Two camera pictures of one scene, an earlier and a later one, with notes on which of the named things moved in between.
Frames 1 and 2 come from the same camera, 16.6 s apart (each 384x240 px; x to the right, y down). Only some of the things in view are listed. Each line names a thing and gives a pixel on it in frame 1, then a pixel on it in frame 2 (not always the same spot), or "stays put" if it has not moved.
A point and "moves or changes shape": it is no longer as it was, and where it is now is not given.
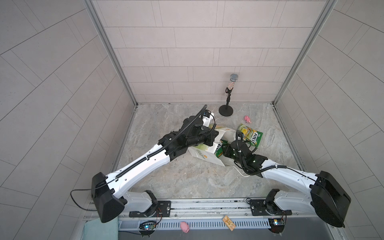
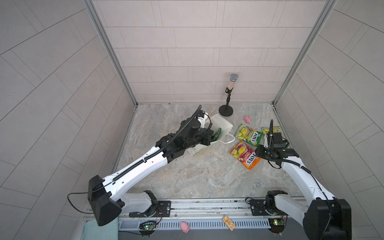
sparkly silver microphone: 233,77 stays put
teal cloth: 95,229 stays put
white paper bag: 207,152 moves or changes shape
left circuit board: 147,228 stays put
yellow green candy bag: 219,150 -> 266,130
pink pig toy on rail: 184,227 stays put
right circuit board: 276,225 stays put
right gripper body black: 229,152 -> 264,152
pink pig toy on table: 247,119 stays put
